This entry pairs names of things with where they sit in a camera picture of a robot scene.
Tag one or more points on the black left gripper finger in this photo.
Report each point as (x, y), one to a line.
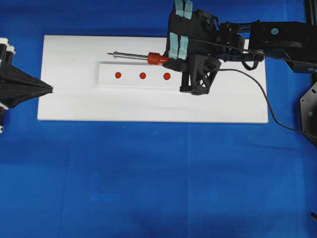
(12, 75)
(11, 97)

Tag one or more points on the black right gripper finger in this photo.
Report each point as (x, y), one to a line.
(182, 18)
(177, 51)

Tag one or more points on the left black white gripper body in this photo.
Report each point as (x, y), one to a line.
(6, 55)

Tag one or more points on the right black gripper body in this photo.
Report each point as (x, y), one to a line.
(219, 40)

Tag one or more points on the red handled soldering iron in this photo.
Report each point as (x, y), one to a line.
(150, 58)

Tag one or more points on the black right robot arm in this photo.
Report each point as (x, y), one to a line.
(293, 42)

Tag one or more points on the small white raised plate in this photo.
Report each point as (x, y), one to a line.
(137, 76)

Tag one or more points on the large white board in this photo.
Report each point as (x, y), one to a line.
(70, 64)

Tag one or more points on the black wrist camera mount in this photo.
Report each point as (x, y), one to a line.
(199, 75)

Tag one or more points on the black aluminium frame post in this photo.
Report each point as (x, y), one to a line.
(310, 7)

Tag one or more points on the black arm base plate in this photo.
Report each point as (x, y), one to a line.
(308, 108)

